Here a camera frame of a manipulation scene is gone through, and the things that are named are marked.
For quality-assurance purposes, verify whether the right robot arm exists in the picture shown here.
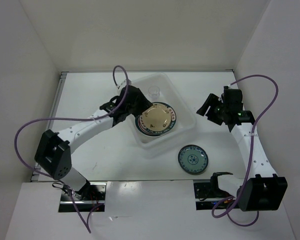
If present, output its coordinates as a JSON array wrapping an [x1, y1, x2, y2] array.
[[196, 90, 288, 212]]

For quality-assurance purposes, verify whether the cream patterned plate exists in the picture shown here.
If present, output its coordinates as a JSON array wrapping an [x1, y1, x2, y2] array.
[[139, 103, 172, 132]]

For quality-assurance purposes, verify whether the blue patterned plate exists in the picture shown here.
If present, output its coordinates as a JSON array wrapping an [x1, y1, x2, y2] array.
[[177, 144, 209, 175]]

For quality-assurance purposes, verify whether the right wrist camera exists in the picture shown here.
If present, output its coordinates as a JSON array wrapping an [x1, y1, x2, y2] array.
[[221, 86, 243, 111]]

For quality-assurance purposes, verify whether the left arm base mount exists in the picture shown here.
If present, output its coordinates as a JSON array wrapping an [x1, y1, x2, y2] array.
[[51, 182, 107, 213]]

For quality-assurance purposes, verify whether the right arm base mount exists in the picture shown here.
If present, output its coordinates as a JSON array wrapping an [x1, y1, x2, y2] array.
[[193, 179, 230, 211]]

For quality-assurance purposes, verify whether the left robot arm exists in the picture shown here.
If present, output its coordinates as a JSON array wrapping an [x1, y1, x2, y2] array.
[[34, 85, 153, 200]]

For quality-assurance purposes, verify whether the dark green rimmed white plate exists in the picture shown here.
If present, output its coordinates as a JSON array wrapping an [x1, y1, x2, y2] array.
[[134, 101, 177, 137]]

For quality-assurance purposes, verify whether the clear plastic bin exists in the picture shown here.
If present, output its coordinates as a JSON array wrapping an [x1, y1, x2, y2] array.
[[129, 72, 196, 149]]

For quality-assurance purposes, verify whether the clear plastic cup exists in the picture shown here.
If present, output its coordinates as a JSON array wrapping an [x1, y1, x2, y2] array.
[[148, 85, 161, 101]]

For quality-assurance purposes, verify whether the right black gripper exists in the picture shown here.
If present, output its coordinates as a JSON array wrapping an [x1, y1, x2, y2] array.
[[196, 93, 229, 126]]

